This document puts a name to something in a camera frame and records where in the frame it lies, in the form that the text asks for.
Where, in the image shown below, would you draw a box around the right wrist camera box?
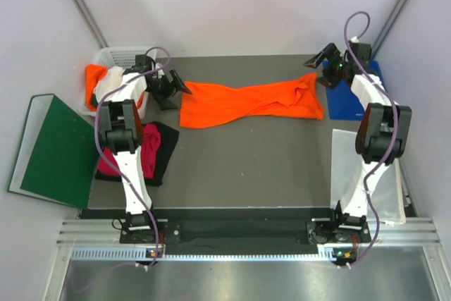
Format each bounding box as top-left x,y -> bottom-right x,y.
351,42 -> 372,68

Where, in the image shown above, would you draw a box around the blue folder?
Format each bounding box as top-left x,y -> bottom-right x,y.
326,60 -> 386,121

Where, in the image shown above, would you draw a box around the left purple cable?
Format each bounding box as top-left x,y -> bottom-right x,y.
93,46 -> 172,269

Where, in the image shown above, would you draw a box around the green ring binder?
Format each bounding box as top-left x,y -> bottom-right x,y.
7,94 -> 99,209

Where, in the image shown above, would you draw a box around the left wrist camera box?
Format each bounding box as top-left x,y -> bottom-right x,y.
135,54 -> 156,73

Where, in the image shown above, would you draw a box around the magenta folded t shirt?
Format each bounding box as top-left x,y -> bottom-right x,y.
98,124 -> 161,180

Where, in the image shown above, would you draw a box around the aluminium frame rail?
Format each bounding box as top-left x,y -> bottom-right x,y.
57,217 -> 440,247

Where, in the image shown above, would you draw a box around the slotted grey cable duct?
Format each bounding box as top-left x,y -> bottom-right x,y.
71,247 -> 352,262

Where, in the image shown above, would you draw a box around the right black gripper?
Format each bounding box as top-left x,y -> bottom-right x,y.
302,44 -> 350,90

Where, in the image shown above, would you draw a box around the white perforated plastic basket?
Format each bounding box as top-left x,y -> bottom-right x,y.
78,46 -> 157,119

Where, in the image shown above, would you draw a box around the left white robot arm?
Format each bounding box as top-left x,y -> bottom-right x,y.
93,64 -> 191,243

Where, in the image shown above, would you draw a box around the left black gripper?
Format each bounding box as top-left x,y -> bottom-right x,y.
144,68 -> 190,110

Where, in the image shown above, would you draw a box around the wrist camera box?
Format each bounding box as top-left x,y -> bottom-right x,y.
135,54 -> 156,73
351,42 -> 372,68

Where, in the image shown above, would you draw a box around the white t shirt in basket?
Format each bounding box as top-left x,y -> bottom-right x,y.
94,66 -> 125,102

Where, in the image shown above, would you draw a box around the orange t shirt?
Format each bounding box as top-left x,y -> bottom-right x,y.
85,64 -> 108,111
179,73 -> 324,129

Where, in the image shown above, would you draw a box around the black folded t shirt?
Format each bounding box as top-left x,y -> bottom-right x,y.
95,121 -> 179,187

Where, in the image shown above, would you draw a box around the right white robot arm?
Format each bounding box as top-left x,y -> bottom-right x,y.
304,40 -> 412,245

